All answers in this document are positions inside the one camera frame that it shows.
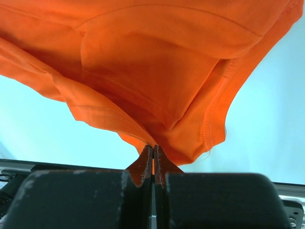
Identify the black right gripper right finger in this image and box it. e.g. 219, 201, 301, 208
153, 146, 290, 229

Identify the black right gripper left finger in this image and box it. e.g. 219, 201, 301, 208
0, 146, 153, 229

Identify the orange t-shirt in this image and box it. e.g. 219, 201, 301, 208
0, 0, 304, 166

